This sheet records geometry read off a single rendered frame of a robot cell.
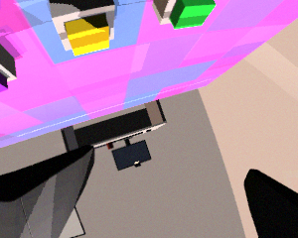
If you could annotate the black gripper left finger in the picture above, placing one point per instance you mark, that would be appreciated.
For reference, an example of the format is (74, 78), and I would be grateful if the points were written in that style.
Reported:
(36, 201)

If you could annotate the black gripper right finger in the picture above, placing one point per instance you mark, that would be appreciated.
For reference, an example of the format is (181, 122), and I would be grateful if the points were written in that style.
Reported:
(273, 206)

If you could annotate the green button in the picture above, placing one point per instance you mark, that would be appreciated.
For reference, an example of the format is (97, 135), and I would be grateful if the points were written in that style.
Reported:
(183, 13)

